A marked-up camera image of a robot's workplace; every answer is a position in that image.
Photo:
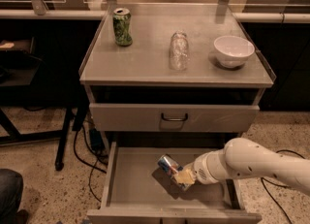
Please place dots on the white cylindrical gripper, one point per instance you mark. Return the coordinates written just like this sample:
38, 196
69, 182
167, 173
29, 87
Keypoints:
201, 168

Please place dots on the blue silver redbull can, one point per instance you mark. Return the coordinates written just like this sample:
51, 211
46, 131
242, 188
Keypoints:
171, 169

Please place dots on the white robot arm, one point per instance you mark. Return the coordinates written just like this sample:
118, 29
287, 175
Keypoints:
241, 158

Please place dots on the open grey middle drawer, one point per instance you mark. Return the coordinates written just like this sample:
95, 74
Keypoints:
137, 191

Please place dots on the grey drawer cabinet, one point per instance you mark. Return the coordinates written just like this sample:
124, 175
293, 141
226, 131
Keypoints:
141, 73

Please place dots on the closed grey top drawer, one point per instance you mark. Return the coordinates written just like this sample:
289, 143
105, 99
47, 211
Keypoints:
147, 117

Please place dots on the green soda can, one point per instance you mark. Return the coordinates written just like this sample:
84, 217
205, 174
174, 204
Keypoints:
121, 26

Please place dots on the black power adapter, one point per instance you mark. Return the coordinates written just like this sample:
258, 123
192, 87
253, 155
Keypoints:
96, 141

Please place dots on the clear plastic bottle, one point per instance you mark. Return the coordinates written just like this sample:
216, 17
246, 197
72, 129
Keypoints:
179, 51

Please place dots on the white ceramic bowl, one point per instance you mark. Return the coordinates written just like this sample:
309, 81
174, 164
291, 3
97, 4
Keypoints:
233, 51

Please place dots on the dark trouser leg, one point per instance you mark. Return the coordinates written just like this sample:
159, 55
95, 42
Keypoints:
11, 188

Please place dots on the black drawer handle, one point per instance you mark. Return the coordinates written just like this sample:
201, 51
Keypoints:
174, 119

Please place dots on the black table frame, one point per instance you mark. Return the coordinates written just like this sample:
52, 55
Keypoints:
32, 81

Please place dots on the white horizontal rail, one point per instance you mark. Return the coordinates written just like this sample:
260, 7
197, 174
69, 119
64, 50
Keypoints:
242, 17

